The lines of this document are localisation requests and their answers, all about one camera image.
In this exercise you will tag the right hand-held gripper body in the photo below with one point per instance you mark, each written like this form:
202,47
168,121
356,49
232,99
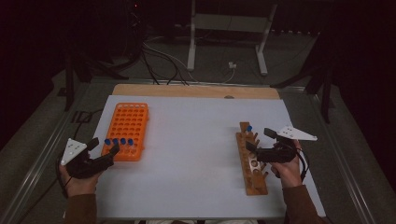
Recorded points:
277,155

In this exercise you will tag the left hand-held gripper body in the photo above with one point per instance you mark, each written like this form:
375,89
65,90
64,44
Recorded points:
84,168

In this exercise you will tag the blue-capped clear test tube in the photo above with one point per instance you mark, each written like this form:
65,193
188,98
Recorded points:
107,142
130,142
249,128
115,141
123,141

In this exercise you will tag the orange plastic tube rack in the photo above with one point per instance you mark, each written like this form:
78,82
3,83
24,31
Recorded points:
127,121

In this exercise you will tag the wooden tube rack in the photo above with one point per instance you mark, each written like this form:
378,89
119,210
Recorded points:
257,183

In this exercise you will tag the person's left hand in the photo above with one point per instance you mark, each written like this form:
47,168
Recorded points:
79,186

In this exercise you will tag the person's right hand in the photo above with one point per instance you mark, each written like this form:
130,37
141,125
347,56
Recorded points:
288,174

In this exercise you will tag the white table mat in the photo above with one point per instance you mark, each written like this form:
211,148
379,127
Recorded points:
193,149

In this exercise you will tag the black tripod stand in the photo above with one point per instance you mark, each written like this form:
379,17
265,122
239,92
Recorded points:
326,99
69,90

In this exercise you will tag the white plug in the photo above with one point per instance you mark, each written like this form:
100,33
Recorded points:
232,65

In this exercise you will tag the grey metal stand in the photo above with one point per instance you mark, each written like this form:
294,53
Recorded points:
230,22

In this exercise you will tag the grey metal rail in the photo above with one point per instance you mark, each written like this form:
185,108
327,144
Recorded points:
342,161
34,168

